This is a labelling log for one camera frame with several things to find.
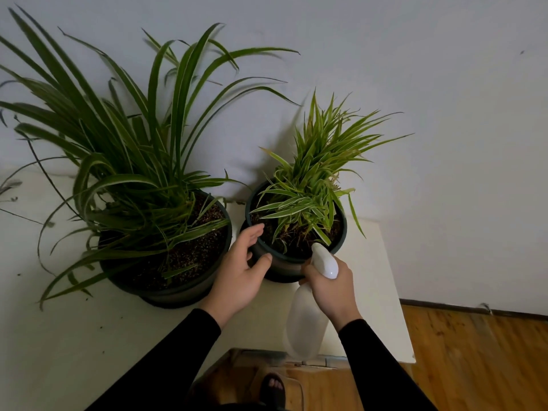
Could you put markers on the person's foot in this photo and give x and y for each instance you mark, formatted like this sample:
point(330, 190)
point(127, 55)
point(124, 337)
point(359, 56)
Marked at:
point(275, 384)

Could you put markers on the black sandal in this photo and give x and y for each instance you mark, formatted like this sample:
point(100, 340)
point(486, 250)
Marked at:
point(269, 398)

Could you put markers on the small variegated spider plant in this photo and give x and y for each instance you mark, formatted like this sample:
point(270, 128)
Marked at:
point(310, 184)

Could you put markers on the person's right hand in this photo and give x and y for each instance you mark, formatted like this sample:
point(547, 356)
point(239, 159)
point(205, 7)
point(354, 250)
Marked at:
point(334, 295)

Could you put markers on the large dark plant pot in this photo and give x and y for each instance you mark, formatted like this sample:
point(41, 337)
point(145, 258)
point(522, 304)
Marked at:
point(188, 291)

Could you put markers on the person's left thumb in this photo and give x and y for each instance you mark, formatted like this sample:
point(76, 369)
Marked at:
point(261, 264)

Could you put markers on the small dark plant pot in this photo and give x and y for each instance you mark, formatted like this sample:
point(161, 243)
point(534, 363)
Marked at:
point(280, 265)

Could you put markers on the person's right thumb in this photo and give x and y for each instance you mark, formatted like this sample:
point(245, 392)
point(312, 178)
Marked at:
point(309, 273)

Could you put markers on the large long-leaved green plant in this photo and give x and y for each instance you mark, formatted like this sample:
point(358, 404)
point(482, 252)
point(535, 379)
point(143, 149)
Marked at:
point(137, 166)

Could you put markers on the person's right forearm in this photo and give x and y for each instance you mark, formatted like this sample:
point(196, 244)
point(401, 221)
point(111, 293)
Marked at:
point(381, 372)

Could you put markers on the white plastic spray bottle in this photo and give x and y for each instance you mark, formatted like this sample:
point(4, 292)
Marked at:
point(305, 321)

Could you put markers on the person's left hand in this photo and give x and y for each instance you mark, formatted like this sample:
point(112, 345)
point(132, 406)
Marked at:
point(233, 286)

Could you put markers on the person's left forearm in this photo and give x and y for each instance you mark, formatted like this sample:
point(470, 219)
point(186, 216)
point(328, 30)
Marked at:
point(171, 368)

